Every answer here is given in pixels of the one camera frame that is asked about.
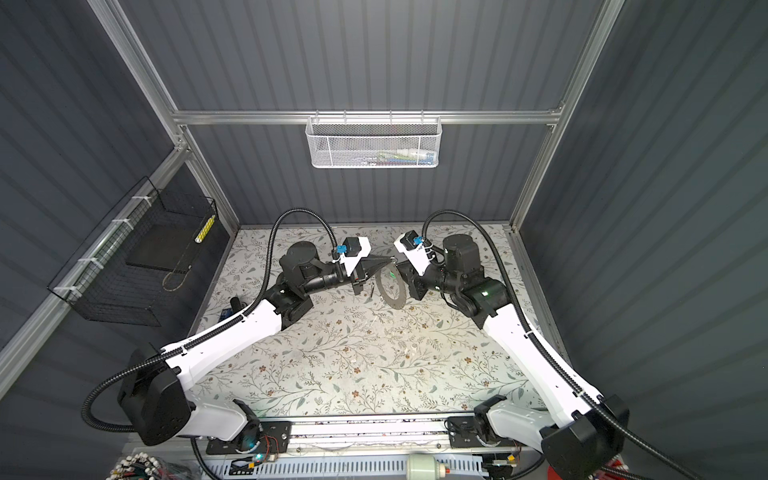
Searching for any metal perforated ring disc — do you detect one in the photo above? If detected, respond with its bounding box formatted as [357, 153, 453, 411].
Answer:
[375, 264, 408, 310]

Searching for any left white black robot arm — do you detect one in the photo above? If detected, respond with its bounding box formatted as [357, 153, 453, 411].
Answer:
[81, 210, 393, 446]

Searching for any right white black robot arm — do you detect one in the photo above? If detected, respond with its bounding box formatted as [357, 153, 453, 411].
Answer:
[394, 212, 698, 479]

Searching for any blue black tool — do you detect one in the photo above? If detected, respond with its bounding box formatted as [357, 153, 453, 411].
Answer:
[219, 296, 245, 321]

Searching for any yellow marker in basket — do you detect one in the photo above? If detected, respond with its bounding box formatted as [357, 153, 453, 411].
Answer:
[194, 214, 217, 244]

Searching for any white cylinder canister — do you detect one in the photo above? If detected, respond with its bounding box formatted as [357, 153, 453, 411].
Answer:
[405, 454, 450, 480]

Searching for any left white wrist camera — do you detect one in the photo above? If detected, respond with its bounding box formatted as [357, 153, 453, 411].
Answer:
[334, 236, 371, 277]

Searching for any white mesh wall basket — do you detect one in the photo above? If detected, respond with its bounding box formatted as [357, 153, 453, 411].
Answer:
[305, 116, 443, 169]

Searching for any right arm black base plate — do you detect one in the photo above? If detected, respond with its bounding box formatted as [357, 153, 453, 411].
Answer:
[443, 416, 521, 449]

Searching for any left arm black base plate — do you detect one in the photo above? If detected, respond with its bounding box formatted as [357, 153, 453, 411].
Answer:
[205, 421, 293, 456]

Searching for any white slotted cable duct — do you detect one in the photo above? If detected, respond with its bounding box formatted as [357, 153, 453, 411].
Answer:
[206, 454, 490, 479]

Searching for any black wire wall basket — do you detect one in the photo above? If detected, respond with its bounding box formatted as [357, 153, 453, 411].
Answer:
[48, 183, 218, 327]

